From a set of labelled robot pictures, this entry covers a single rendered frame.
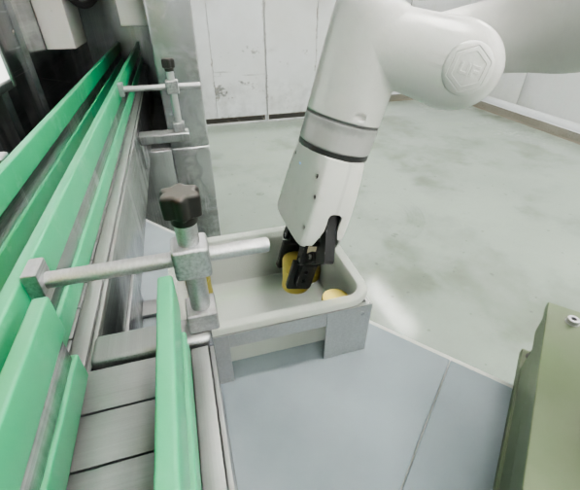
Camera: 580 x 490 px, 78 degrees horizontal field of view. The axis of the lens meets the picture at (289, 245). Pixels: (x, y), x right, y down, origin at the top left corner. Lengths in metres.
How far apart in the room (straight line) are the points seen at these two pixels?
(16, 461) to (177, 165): 0.99
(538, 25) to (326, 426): 0.45
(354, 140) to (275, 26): 3.62
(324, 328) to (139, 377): 0.21
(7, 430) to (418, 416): 0.36
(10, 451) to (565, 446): 0.36
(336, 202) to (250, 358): 0.20
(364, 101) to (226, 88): 3.60
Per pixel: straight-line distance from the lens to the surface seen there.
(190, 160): 1.15
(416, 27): 0.35
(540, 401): 0.39
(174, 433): 0.18
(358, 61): 0.35
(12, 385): 0.23
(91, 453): 0.29
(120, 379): 0.32
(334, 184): 0.35
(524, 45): 0.49
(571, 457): 0.37
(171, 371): 0.20
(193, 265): 0.27
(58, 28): 1.22
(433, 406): 0.46
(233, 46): 3.88
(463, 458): 0.44
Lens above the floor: 1.12
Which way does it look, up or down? 35 degrees down
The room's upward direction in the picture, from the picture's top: straight up
